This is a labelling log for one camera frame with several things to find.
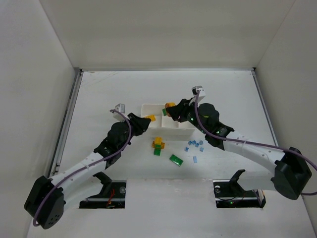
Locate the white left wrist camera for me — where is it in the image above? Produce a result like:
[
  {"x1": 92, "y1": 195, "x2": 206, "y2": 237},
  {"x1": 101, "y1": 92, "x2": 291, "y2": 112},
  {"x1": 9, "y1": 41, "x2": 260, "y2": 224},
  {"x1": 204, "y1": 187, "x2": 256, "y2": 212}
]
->
[{"x1": 110, "y1": 104, "x2": 126, "y2": 121}]

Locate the yellow oval butterfly lego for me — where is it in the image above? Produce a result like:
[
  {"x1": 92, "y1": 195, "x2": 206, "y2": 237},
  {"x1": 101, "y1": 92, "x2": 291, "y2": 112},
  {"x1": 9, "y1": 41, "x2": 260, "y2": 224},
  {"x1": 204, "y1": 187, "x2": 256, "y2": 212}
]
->
[{"x1": 164, "y1": 102, "x2": 175, "y2": 117}]

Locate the yellow and green lego stack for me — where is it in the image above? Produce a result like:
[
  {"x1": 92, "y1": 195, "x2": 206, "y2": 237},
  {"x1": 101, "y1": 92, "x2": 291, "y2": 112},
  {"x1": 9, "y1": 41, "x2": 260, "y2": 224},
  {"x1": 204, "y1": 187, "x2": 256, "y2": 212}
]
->
[{"x1": 152, "y1": 137, "x2": 165, "y2": 156}]

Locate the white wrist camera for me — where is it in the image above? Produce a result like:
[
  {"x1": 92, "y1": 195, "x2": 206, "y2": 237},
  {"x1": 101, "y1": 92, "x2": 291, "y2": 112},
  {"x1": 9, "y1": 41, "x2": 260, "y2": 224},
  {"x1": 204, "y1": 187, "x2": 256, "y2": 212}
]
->
[
  {"x1": 110, "y1": 104, "x2": 126, "y2": 121},
  {"x1": 191, "y1": 86, "x2": 206, "y2": 103}
]

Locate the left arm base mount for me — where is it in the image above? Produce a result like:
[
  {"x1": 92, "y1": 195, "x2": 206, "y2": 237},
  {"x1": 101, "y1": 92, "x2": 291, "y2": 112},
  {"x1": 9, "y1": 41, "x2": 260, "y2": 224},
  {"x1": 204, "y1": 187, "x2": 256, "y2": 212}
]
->
[{"x1": 79, "y1": 172, "x2": 127, "y2": 209}]

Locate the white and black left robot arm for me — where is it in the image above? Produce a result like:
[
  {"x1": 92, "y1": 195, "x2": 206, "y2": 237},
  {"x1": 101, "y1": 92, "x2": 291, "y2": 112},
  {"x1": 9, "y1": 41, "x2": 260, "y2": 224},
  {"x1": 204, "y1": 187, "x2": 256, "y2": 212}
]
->
[{"x1": 24, "y1": 113, "x2": 151, "y2": 230}]

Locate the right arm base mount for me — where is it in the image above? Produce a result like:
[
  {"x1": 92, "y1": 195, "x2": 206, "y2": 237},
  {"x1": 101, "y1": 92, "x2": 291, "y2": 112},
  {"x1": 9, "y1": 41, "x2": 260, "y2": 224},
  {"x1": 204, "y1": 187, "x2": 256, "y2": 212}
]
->
[{"x1": 213, "y1": 170, "x2": 266, "y2": 209}]

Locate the white three-compartment container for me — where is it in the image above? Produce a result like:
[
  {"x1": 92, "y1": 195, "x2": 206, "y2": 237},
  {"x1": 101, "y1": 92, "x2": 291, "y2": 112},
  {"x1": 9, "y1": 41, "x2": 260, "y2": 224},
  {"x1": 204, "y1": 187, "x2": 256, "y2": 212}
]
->
[{"x1": 141, "y1": 104, "x2": 196, "y2": 141}]

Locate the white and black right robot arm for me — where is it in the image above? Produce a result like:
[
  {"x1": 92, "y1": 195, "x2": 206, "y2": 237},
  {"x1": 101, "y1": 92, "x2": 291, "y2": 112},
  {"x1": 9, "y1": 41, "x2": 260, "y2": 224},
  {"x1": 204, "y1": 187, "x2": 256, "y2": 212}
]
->
[{"x1": 165, "y1": 99, "x2": 312, "y2": 200}]

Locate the green flat lego plate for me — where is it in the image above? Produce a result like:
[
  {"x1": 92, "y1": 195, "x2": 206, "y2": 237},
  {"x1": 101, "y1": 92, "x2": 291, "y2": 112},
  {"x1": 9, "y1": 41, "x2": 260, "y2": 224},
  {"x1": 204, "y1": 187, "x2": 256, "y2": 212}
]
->
[{"x1": 169, "y1": 154, "x2": 184, "y2": 167}]

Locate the yellow lego brick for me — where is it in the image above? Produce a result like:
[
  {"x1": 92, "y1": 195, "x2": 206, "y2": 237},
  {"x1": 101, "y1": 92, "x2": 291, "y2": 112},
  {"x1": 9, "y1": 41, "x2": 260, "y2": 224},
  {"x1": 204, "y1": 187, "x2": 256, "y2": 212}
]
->
[{"x1": 144, "y1": 115, "x2": 157, "y2": 122}]

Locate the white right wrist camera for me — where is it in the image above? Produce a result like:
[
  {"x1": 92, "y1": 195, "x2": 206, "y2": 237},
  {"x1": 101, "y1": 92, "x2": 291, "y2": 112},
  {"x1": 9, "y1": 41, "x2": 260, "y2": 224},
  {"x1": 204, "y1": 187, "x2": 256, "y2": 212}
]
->
[{"x1": 191, "y1": 86, "x2": 206, "y2": 103}]

